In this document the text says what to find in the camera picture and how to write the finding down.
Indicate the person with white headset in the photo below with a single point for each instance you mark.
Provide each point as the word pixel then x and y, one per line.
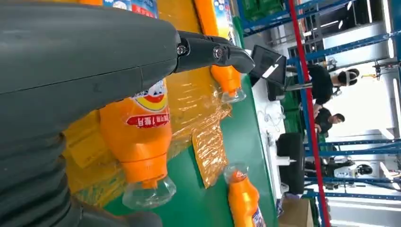
pixel 321 83

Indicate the white desk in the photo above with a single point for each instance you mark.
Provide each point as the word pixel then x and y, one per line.
pixel 269 119

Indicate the orange drink bottle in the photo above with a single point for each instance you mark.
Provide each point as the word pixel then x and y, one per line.
pixel 137 137
pixel 137 5
pixel 242 197
pixel 227 78

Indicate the person leaning forward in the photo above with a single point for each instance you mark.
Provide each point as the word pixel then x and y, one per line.
pixel 325 120

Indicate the yellow sheet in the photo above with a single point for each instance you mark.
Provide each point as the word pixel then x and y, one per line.
pixel 84 147

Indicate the green plastic crate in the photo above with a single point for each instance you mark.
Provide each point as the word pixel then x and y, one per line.
pixel 261 7

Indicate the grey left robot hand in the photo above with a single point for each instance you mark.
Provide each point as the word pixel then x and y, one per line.
pixel 78 56

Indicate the green table mat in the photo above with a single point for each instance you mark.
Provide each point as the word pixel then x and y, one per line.
pixel 244 131

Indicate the black computer monitor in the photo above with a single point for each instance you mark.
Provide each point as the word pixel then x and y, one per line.
pixel 266 62

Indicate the red upright pole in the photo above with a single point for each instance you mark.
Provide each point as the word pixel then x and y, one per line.
pixel 308 103

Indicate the crinkled clear plastic film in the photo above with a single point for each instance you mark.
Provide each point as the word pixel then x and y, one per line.
pixel 210 150

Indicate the black office chair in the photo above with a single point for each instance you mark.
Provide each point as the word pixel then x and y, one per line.
pixel 291 163

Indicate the blue metal shelving rack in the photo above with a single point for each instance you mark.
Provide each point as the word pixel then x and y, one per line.
pixel 354 44

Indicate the brown cardboard box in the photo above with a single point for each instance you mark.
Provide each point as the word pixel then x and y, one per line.
pixel 294 214

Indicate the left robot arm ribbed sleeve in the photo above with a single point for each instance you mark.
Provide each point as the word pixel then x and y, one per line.
pixel 31 181

